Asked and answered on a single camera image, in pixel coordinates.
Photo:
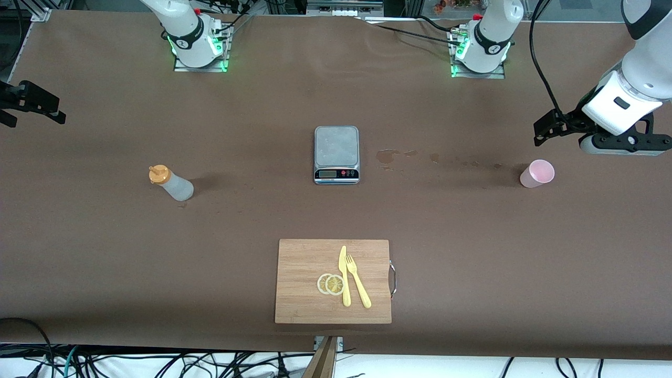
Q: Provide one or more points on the silver digital kitchen scale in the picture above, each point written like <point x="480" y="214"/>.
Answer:
<point x="336" y="147"/>

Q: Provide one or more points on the wooden cutting board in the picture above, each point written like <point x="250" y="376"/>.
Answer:
<point x="304" y="283"/>

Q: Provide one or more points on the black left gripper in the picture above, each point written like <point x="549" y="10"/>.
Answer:
<point x="568" y="124"/>

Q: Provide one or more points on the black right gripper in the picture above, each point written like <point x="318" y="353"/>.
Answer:
<point x="21" y="97"/>

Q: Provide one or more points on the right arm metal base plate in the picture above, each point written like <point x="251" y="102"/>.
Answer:
<point x="199" y="69"/>

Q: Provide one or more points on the small metal bracket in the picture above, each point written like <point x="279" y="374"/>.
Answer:
<point x="340" y="344"/>

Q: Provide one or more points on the yellow plastic knife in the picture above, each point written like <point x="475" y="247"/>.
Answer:
<point x="342" y="262"/>

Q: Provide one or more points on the wooden beam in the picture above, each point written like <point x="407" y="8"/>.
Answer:
<point x="323" y="362"/>

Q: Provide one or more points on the aluminium frame profile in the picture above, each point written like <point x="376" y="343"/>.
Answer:
<point x="41" y="11"/>

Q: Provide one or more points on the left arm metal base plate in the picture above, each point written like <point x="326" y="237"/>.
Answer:
<point x="478" y="75"/>

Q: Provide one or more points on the pink plastic cup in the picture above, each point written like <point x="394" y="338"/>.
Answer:
<point x="538" y="173"/>

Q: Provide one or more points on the clear sauce bottle orange cap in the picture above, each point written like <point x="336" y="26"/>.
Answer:
<point x="176" y="186"/>

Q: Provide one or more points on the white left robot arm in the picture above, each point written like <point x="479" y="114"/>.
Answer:
<point x="646" y="73"/>

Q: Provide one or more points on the lemon slice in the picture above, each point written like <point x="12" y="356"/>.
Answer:
<point x="335" y="285"/>
<point x="320" y="284"/>

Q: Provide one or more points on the yellow plastic fork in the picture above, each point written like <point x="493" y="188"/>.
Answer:
<point x="359" y="286"/>

